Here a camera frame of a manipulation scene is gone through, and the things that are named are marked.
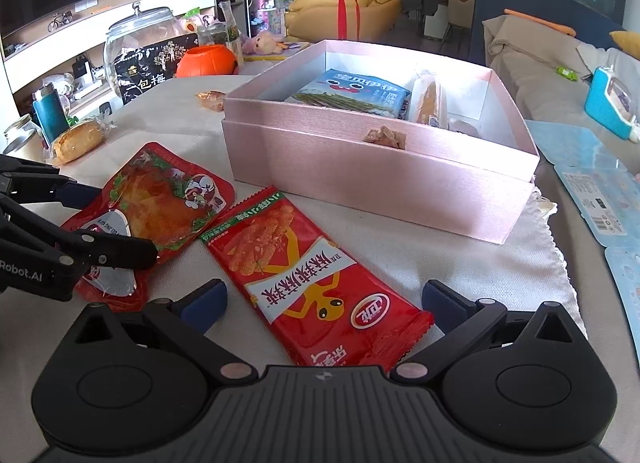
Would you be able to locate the red spicy strip packet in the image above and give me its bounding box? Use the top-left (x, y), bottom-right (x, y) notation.
top-left (200, 185), bottom-right (435, 368)

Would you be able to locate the miniature bicycle ornament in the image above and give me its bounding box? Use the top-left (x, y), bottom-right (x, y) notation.
top-left (47, 11), bottom-right (74, 34)

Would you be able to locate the white television cabinet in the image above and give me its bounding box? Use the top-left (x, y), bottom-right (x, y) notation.
top-left (0, 2), bottom-right (222, 120)

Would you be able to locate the grey covered sofa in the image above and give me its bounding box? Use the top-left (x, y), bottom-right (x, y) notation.
top-left (482, 15), bottom-right (640, 136)

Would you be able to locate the red chicken leg packet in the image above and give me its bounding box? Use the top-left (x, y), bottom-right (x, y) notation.
top-left (60, 141), bottom-right (237, 312)

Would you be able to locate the small glass jar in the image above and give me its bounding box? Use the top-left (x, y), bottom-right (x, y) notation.
top-left (2, 114), bottom-right (47, 157)

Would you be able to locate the teal water bottle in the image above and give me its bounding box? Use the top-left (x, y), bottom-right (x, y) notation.
top-left (30, 84), bottom-right (71, 144)

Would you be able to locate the large glass jar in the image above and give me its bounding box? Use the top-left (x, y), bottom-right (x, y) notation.
top-left (103, 1), bottom-right (189, 104)

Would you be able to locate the small brown wrapped snack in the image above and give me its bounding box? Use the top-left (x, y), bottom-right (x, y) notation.
top-left (362, 125), bottom-right (409, 149)

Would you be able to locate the colourful toy set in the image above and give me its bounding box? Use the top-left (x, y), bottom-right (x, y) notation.
top-left (252, 0), bottom-right (307, 40)

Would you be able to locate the blue rabbit card sheet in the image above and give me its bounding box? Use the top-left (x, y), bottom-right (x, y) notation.
top-left (604, 245), bottom-right (640, 345)

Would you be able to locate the small orange snack packet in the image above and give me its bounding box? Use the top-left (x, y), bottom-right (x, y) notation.
top-left (194, 89), bottom-right (229, 114)

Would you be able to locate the black plum bag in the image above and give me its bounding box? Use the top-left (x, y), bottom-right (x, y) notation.
top-left (112, 33), bottom-right (199, 104)

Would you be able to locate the pink gift box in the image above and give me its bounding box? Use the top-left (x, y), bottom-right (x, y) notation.
top-left (222, 40), bottom-right (542, 184)

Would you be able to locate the yellow sofa with red ribbon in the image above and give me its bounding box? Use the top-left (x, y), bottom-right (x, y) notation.
top-left (284, 0), bottom-right (404, 44)

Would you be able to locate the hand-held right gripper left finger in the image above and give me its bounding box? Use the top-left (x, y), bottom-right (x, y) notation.
top-left (72, 279), bottom-right (257, 384)

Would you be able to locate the white blue snack bag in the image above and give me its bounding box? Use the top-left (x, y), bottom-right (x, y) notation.
top-left (284, 68), bottom-right (414, 120)

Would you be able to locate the orange pumpkin bucket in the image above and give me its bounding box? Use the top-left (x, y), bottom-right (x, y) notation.
top-left (174, 44), bottom-right (239, 79)

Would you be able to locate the blue printed card sheet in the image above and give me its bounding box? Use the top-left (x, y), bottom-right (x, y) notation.
top-left (524, 120), bottom-right (640, 250)

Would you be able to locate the beige chair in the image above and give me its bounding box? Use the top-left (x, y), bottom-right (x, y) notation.
top-left (442, 0), bottom-right (479, 42)

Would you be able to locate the white woven table mat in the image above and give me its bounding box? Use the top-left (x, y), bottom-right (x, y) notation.
top-left (55, 74), bottom-right (589, 371)

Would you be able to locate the wrapped bread bun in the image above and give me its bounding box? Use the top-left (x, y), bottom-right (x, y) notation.
top-left (46, 115), bottom-right (117, 166)

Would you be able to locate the teal toy device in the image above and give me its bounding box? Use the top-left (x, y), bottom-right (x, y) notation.
top-left (584, 65), bottom-right (640, 140)

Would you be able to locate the clear glass vase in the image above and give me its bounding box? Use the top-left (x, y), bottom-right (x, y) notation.
top-left (218, 0), bottom-right (246, 76)

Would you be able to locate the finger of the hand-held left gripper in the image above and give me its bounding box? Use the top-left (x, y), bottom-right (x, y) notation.
top-left (0, 194), bottom-right (160, 275)
top-left (0, 154), bottom-right (104, 209)

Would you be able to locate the yellow cushion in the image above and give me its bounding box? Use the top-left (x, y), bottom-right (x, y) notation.
top-left (609, 30), bottom-right (640, 52)

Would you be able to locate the pink plush toy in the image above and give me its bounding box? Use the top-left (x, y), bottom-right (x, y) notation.
top-left (242, 31), bottom-right (284, 56)

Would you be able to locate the long clear wafer packet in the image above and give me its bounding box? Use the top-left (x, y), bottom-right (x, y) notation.
top-left (407, 67), bottom-right (452, 126)

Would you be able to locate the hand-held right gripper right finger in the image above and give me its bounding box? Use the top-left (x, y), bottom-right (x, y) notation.
top-left (391, 280), bottom-right (583, 384)

